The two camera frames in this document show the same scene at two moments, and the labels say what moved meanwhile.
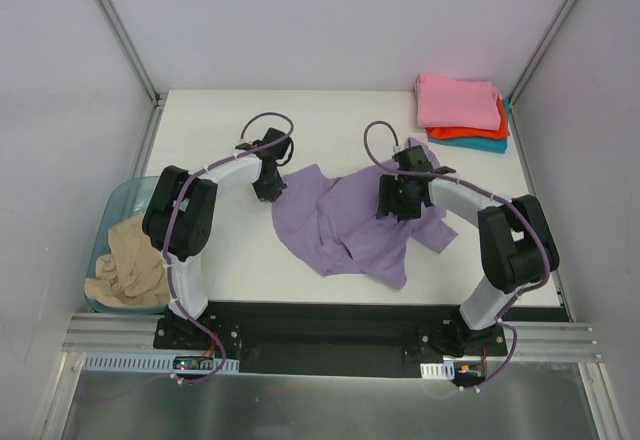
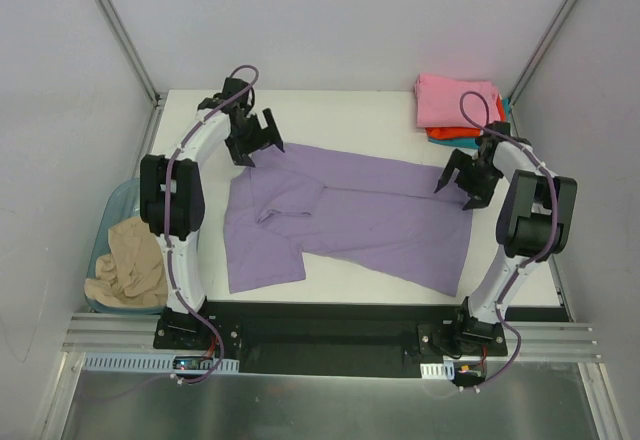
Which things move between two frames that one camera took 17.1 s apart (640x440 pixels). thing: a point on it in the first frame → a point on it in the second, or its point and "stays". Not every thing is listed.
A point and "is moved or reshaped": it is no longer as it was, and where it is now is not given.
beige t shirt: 134,272 stays
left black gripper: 268,190 → 251,136
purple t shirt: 333,222 is moved or reshaped
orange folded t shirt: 472,133 stays
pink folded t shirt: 448,101 stays
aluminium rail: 104,331 stays
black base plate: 331,338 stays
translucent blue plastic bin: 127,199 stays
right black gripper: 388,205 → 469,176
